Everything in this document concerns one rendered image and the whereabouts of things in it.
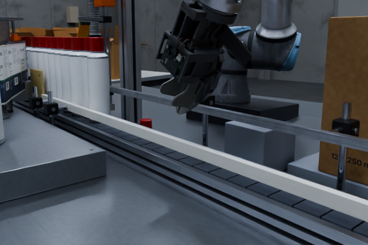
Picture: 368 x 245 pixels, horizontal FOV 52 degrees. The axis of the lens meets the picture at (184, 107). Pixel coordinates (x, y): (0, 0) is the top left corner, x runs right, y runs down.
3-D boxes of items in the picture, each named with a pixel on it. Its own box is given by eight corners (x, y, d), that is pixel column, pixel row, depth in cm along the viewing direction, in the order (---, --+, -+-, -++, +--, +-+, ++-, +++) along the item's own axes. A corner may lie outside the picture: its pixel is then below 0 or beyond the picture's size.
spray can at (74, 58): (67, 115, 100) (62, 37, 96) (79, 111, 105) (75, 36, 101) (84, 116, 98) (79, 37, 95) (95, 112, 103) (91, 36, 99)
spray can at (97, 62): (85, 120, 94) (81, 37, 91) (104, 117, 98) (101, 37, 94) (96, 123, 91) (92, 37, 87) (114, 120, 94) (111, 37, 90)
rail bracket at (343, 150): (308, 216, 55) (316, 105, 52) (334, 202, 60) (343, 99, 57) (329, 225, 53) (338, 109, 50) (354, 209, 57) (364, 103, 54)
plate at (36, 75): (31, 96, 122) (29, 68, 120) (34, 95, 122) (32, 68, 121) (42, 100, 114) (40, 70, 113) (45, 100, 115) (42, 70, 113)
